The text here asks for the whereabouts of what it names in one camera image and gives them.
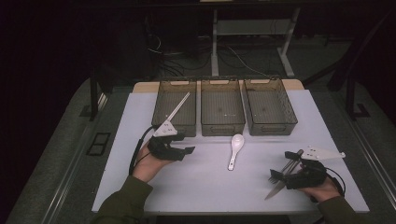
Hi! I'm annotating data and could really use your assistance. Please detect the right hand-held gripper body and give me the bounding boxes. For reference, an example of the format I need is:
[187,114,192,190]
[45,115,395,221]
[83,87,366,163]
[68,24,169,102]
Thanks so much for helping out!
[284,145,347,190]

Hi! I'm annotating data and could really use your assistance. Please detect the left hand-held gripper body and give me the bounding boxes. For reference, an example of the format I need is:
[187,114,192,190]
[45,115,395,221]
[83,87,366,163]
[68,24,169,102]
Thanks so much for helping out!
[147,120,187,161]

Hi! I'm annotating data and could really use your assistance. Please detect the dark translucent plastic bin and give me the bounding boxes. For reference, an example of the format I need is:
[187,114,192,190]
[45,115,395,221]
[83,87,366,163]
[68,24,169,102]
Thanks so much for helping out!
[242,77,299,136]
[150,78,198,138]
[200,77,247,137]

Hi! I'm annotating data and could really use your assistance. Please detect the metal table knife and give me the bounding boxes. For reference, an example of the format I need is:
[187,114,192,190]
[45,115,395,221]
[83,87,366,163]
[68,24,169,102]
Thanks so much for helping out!
[264,148,304,201]

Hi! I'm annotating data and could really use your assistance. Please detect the white chopstick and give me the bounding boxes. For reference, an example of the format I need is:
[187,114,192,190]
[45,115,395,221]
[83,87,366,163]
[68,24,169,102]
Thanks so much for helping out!
[165,92,191,123]
[165,91,191,123]

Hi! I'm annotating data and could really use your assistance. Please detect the white ceramic spoon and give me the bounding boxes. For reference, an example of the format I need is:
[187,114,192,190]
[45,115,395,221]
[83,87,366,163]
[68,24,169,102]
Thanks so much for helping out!
[227,133,246,172]

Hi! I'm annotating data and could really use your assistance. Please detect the person's right hand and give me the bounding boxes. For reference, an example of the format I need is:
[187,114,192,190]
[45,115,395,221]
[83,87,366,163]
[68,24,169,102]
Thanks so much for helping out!
[299,176,342,203]

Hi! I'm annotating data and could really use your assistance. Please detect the person's left hand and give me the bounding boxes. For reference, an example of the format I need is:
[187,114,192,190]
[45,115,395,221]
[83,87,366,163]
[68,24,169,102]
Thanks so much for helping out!
[132,145,175,184]

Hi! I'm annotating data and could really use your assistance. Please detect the white table cover sheet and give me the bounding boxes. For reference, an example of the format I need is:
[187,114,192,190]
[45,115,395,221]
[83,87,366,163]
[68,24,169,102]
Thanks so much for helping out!
[92,89,370,215]

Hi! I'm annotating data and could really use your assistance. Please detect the black floor socket box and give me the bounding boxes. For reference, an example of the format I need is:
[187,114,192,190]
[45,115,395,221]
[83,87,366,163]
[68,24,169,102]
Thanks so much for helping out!
[86,132,112,157]

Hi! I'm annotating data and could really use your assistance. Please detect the black metal stand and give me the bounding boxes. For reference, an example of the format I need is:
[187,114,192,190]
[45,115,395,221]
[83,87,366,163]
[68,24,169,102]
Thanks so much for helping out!
[302,8,372,121]

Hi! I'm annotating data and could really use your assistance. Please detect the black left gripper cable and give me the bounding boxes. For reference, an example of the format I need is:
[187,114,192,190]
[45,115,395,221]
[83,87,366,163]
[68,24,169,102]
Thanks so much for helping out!
[128,125,157,175]

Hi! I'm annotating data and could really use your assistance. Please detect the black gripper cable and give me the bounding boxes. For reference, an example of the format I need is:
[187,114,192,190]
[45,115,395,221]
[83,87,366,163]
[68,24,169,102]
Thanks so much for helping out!
[128,125,157,175]
[324,167,347,198]

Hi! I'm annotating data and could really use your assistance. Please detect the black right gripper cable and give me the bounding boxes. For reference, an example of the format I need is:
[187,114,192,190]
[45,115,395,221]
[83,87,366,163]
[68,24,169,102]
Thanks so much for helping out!
[324,167,347,198]

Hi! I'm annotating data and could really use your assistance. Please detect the metal floor rail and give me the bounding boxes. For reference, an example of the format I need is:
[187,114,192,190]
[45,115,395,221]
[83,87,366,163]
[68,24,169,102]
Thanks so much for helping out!
[40,92,108,224]
[337,102,396,202]

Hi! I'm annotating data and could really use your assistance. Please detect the black floor cables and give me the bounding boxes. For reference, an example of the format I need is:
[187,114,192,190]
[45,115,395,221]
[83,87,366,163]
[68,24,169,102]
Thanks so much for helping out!
[145,33,213,78]

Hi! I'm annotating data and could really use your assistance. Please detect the white metal desk frame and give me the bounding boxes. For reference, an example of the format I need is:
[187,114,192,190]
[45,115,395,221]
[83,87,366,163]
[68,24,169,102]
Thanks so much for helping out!
[210,7,302,78]

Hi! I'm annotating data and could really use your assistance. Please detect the white floor cable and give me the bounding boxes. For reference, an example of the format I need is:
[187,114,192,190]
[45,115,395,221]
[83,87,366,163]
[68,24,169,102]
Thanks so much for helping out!
[223,46,269,77]

